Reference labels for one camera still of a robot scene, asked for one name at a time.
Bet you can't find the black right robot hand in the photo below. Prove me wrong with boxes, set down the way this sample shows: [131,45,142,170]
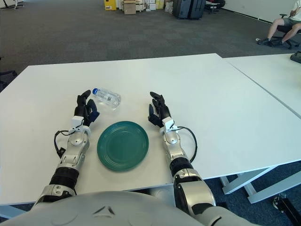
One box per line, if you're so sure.
[147,91,171,129]

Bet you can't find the yellow box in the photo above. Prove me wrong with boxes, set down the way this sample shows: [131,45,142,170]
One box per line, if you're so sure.
[104,0,117,11]

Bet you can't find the dark grey suitcase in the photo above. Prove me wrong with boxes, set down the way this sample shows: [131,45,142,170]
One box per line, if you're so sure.
[173,0,191,19]

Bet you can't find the grey robot torso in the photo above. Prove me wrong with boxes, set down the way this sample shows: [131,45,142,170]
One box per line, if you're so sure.
[0,190,259,226]

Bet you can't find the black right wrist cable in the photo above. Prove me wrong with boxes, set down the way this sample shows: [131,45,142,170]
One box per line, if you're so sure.
[176,126,198,163]

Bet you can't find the clear plastic water bottle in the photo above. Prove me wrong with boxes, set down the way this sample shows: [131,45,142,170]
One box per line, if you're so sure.
[92,88,122,109]

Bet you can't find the stacked white cartons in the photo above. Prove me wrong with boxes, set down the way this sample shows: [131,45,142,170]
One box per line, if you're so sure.
[136,0,165,12]

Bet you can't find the black swivel chair under person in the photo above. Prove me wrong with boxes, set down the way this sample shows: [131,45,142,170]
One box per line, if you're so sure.
[270,13,301,49]

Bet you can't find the black wheeled stand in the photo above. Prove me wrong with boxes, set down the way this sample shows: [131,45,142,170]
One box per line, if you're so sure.
[272,193,301,226]

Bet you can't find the white table frame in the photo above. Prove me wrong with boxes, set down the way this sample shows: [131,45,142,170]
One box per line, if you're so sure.
[220,161,301,204]

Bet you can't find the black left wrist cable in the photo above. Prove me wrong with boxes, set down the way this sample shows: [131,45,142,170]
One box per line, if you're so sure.
[54,129,76,161]

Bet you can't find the green round plate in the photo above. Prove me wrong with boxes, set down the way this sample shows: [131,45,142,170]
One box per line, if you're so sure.
[96,121,150,174]

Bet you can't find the distant black office chair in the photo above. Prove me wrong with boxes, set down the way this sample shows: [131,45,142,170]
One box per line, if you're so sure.
[206,0,226,13]

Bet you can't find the black suitcase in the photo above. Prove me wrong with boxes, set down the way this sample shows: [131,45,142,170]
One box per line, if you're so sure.
[188,0,206,20]

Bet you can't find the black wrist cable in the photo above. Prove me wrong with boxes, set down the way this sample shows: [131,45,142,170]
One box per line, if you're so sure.
[176,126,198,163]
[54,129,76,161]

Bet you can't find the seated person in shorts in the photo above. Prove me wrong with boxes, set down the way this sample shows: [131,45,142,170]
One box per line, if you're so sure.
[257,0,301,45]

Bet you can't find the distant white desk legs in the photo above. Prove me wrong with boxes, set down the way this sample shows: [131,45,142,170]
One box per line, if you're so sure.
[0,0,24,10]

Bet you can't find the brown cardboard box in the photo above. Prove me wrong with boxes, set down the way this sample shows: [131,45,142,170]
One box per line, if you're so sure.
[123,0,137,15]

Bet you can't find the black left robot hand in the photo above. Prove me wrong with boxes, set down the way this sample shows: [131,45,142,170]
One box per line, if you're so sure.
[74,89,101,128]

